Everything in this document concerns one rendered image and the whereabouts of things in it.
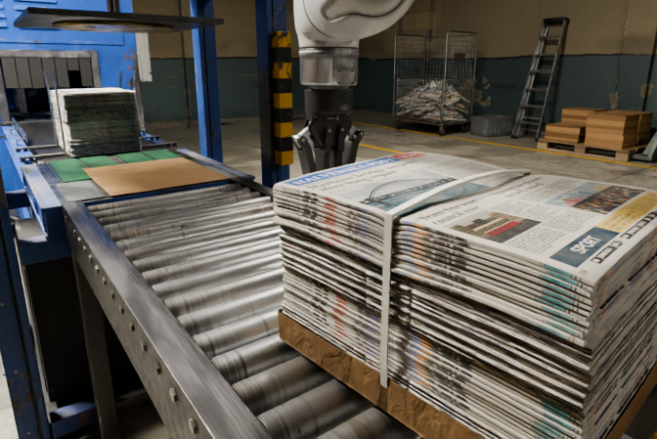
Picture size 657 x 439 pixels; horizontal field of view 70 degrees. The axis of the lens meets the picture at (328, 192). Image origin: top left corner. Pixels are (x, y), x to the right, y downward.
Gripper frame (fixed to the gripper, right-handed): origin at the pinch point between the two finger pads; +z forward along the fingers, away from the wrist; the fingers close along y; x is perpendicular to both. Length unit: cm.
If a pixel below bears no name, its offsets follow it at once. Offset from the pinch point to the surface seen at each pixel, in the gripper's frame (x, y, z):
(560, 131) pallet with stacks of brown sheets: 269, 596, 63
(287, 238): -12.6, -15.6, -2.8
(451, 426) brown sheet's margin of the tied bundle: -37.1, -13.0, 9.1
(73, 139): 158, -15, 6
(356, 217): -24.7, -14.6, -8.5
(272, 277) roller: 9.2, -5.9, 13.6
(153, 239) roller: 41.8, -17.6, 13.6
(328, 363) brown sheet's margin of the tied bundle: -20.1, -14.9, 11.2
